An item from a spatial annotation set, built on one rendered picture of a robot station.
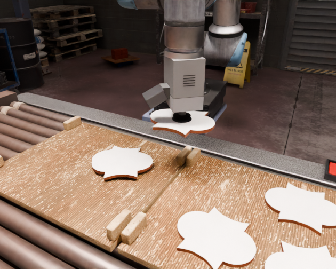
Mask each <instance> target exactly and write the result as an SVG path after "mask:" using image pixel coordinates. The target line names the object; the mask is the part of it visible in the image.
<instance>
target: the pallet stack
mask: <svg viewBox="0 0 336 269"><path fill-rule="evenodd" d="M81 9H86V11H87V13H83V14H81ZM67 11H69V13H66V12H67ZM30 13H33V16H31V19H32V22H33V27H34V29H37V30H39V31H41V32H42V33H41V34H39V35H38V36H40V37H42V38H44V41H43V42H42V44H44V45H45V47H44V48H43V49H41V50H40V51H44V52H46V53H47V55H46V56H45V57H47V59H48V60H50V59H53V60H54V62H56V63H57V62H61V61H65V60H68V59H71V58H75V57H78V56H81V55H84V54H87V53H90V52H93V51H95V50H97V46H96V43H95V38H99V37H102V36H103V35H102V29H95V26H94V22H96V18H95V17H96V16H95V14H94V7H93V6H79V5H58V6H49V7H40V8H35V9H30ZM84 17H88V20H89V21H84ZM83 25H87V28H83ZM93 32H94V35H87V34H89V33H93ZM84 41H87V42H88V43H87V42H86V43H84ZM89 46H90V50H89V51H86V52H82V53H81V51H80V50H83V49H85V48H86V47H89ZM70 53H73V56H70V57H66V58H62V56H63V55H66V54H70Z"/></svg>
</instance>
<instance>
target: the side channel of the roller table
mask: <svg viewBox="0 0 336 269"><path fill-rule="evenodd" d="M14 101H15V102H18V97H17V94H16V92H12V91H8V90H6V91H3V92H0V106H10V103H12V102H14Z"/></svg>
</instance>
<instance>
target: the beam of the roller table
mask: <svg viewBox="0 0 336 269"><path fill-rule="evenodd" d="M17 97H18V102H22V103H25V104H27V105H29V106H33V107H37V108H41V109H44V110H49V111H51V112H55V113H59V114H62V115H67V116H70V117H75V116H80V117H81V120H85V121H88V122H92V123H96V124H99V125H103V126H107V127H110V128H114V129H117V130H122V131H125V132H129V133H133V134H135V135H140V136H143V137H147V138H151V139H155V140H158V141H162V142H165V143H169V144H173V145H176V146H180V147H184V148H185V147H186V146H189V147H191V148H192V150H193V149H194V148H195V147H196V148H199V149H201V152H202V153H206V154H210V155H213V156H217V157H221V158H224V159H228V160H231V161H235V162H239V163H243V164H247V165H250V166H253V167H257V168H261V169H265V170H268V171H272V172H276V173H280V174H283V175H286V176H290V177H294V178H298V179H302V180H305V181H309V182H312V183H316V184H320V185H323V186H327V187H331V188H335V189H336V182H333V181H329V180H326V179H324V171H325V165H323V164H319V163H315V162H310V161H306V160H302V159H298V158H295V157H290V156H286V155H282V154H277V153H273V152H269V151H264V150H261V149H257V148H253V147H249V146H245V145H240V144H236V143H232V142H229V141H225V140H221V139H217V138H212V137H208V136H204V135H201V134H195V133H190V134H189V135H188V136H187V137H185V138H184V137H183V136H181V135H179V134H177V133H174V132H169V131H164V130H153V126H154V125H155V124H154V123H151V122H147V121H142V120H138V119H135V118H131V117H127V116H123V115H118V114H114V113H110V112H105V111H102V110H98V109H94V108H90V107H85V106H81V105H77V104H73V103H70V102H65V101H61V100H57V99H53V98H49V97H44V96H40V95H37V94H33V93H29V92H25V93H22V94H20V95H17Z"/></svg>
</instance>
